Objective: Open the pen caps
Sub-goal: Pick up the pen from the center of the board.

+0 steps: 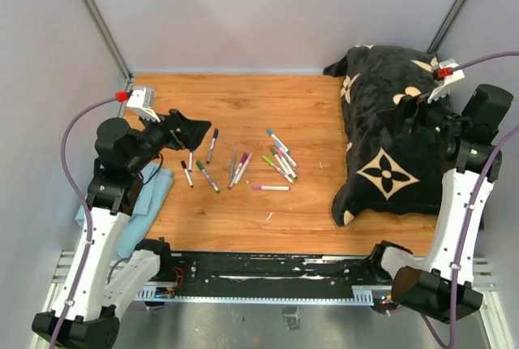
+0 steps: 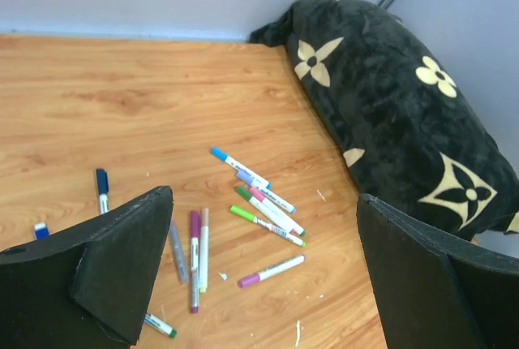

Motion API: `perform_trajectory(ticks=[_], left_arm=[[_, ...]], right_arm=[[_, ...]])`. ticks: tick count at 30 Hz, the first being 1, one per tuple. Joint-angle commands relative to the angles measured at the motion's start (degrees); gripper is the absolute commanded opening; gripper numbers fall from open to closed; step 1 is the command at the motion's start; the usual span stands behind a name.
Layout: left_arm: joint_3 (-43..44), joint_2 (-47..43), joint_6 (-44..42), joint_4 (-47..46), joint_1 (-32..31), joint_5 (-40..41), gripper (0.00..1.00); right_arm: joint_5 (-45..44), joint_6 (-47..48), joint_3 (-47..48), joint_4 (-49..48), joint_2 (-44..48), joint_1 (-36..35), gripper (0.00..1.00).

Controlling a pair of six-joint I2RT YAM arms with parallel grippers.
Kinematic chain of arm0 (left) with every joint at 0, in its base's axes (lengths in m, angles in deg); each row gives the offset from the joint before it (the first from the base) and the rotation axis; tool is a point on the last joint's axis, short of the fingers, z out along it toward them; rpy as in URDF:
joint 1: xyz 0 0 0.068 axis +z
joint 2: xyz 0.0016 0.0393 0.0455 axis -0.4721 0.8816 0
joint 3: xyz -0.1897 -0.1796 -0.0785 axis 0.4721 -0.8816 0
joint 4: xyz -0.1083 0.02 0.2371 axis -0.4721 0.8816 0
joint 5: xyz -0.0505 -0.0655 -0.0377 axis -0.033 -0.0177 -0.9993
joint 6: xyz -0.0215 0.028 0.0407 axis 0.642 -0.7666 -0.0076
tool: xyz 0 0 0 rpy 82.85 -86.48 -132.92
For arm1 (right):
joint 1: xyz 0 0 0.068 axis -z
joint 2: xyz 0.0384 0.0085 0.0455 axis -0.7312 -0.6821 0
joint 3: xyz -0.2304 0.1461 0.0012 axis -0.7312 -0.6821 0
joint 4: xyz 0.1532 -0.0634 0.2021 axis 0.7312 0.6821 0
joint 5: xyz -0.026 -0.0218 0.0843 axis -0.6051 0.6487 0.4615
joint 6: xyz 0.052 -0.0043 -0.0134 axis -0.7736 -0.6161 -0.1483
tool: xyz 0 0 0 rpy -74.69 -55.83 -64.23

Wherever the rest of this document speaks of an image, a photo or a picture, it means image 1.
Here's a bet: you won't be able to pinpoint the light green cap marker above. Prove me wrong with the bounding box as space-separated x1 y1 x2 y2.
262 155 294 184

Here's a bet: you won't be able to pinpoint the pink cap lying marker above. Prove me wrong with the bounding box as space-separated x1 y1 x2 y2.
251 185 291 192

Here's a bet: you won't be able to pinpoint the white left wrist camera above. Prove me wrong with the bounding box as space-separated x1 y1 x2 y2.
127 85 161 122

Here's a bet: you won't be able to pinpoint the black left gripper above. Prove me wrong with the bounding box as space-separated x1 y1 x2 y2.
127 106 211 173

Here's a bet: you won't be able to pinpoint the dark green cap marker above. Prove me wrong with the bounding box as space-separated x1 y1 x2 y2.
196 160 221 194

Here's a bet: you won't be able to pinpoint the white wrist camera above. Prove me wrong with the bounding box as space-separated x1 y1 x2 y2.
127 85 161 122
427 58 465 104

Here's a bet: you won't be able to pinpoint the navy cap marker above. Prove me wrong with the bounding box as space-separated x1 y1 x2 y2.
206 128 219 164

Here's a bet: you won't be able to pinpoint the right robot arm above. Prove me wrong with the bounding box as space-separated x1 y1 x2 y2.
367 84 513 324

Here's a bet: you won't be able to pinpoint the lavender cap marker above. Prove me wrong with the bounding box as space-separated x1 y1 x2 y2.
274 140 298 168

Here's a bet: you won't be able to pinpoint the aluminium frame rails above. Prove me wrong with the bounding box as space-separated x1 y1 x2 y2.
30 248 519 349

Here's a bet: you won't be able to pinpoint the light blue cloth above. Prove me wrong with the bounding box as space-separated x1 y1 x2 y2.
75 162 175 261

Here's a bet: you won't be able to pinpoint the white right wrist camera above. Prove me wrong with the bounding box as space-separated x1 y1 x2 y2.
427 58 465 104

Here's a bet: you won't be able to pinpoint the small blue cap marker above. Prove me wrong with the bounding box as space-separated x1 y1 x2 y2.
187 149 194 172

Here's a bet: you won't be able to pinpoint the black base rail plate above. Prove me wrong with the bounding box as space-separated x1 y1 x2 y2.
171 251 392 303

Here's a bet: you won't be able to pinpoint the black floral pillow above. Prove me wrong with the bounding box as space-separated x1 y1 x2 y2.
324 45 444 226

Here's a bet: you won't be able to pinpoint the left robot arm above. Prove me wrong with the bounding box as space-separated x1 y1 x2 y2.
32 110 212 348

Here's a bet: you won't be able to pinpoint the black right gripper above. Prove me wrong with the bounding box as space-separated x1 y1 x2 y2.
375 81 465 140

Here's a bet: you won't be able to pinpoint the beige cap marker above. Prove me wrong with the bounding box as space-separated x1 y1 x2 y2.
234 153 253 185

